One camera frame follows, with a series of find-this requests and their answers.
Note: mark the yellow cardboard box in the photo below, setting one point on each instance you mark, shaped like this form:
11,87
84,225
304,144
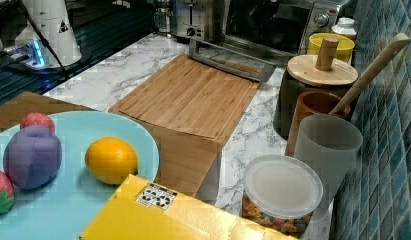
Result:
141,210

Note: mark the yellow lemon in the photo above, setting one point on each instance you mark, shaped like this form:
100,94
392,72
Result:
111,160

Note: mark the red toy strawberry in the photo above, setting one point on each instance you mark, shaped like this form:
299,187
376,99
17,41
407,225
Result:
6,193

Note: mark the light blue plate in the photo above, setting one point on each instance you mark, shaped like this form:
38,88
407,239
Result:
62,209

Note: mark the silver toaster oven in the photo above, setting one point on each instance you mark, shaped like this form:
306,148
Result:
269,32

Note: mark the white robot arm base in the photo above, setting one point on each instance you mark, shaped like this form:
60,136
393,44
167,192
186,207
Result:
48,39

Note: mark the silver toaster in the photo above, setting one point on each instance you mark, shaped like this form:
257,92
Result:
201,19

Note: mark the glass jar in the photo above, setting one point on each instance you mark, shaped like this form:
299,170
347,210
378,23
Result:
162,15

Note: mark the purple toy plum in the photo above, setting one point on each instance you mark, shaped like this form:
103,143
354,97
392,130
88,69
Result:
33,157

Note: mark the white lidded jar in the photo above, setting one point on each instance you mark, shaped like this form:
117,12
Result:
345,27

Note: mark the bamboo cutting board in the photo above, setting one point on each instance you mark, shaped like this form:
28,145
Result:
188,98

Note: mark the yellow bowl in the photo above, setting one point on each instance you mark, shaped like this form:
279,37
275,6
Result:
344,49

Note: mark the brown wooden cup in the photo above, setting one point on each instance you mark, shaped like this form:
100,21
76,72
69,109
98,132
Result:
309,103

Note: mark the pink toy fruit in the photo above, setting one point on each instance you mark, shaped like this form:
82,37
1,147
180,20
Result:
37,119

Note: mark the frosted grey plastic cup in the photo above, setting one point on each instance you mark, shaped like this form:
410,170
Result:
328,145

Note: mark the black canister with wooden lid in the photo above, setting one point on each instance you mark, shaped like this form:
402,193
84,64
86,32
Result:
311,72

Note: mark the wooden utensil handle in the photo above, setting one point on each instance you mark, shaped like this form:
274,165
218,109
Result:
389,52

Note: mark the clear lidded snack container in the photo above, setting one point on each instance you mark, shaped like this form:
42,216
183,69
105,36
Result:
280,192

